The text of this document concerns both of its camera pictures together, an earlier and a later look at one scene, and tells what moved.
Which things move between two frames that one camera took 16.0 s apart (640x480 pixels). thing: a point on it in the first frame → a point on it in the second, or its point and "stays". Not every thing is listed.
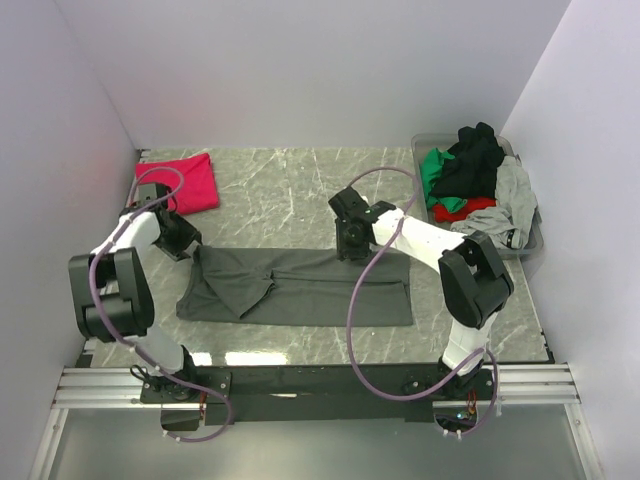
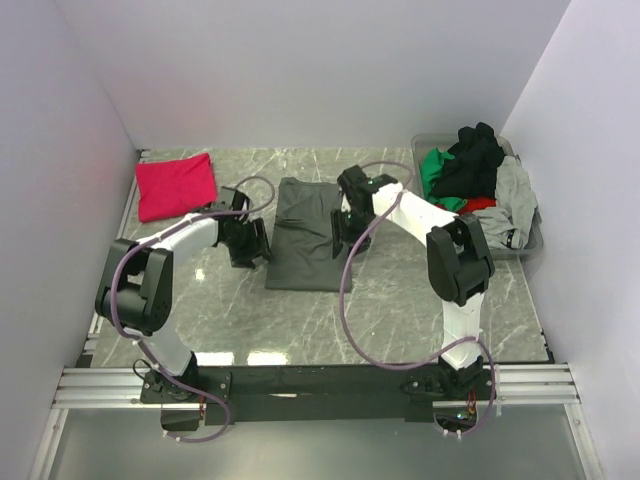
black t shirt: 472,171 stays
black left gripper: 188,235 → 258,246
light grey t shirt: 507,222 stays
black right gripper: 344,252 stays
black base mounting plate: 311,392 stays
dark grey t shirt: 295,288 → 301,248
